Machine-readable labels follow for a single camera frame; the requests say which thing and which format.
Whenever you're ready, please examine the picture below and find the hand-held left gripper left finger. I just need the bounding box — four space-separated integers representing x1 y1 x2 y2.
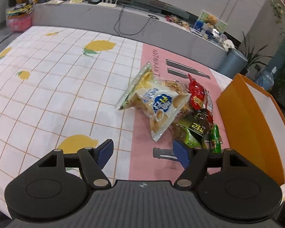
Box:
38 138 114 188

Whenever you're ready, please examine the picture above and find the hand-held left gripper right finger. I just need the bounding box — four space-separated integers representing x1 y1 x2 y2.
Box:
173 140 246 189

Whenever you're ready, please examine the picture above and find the bright green snack packet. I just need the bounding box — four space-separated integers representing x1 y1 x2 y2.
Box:
171 123 205 149

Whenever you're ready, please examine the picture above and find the green sausage stick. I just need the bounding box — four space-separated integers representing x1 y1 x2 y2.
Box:
208 123 222 154

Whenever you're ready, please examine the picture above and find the white blue biscuit packet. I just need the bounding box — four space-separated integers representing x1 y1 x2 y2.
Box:
116 62 191 142

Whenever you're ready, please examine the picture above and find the red snack packet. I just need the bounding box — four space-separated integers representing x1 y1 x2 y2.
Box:
187 74 214 121

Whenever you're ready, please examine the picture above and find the orange cardboard box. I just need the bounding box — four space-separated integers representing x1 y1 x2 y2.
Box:
216 74 285 186

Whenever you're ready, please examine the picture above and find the pink table mat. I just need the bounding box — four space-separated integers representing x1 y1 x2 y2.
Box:
128 43 233 181

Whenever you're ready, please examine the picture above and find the lemon print tablecloth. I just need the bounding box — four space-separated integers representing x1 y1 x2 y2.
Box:
0 26 285 215

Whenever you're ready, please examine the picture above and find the grey trash bin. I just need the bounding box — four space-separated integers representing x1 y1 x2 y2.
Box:
217 48 249 79

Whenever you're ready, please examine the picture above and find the blue water jug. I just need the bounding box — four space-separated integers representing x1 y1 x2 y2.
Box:
255 66 279 91

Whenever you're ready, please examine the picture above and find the white round socket device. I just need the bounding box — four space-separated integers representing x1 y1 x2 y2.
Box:
222 39 235 51

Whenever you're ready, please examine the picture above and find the long-leaf floor plant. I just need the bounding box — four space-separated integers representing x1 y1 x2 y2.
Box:
240 31 272 74

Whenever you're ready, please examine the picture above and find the pile of wrapped candies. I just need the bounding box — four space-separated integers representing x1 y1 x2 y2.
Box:
165 15 190 30

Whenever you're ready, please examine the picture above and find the teddy bear gift box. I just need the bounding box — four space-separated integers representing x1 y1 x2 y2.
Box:
193 10 228 37

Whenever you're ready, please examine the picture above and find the grey television console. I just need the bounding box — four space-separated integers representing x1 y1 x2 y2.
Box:
30 0 230 70

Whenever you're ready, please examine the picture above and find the pink basket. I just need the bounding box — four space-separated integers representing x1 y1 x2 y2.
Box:
7 14 32 32

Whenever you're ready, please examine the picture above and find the pile of colourful packets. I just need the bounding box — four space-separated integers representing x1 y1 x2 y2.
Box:
6 3 33 17

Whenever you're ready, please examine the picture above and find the hanging vine plant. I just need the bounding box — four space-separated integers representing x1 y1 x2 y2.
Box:
270 0 285 24

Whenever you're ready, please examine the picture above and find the black cable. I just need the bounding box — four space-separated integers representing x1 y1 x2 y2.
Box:
113 3 158 36

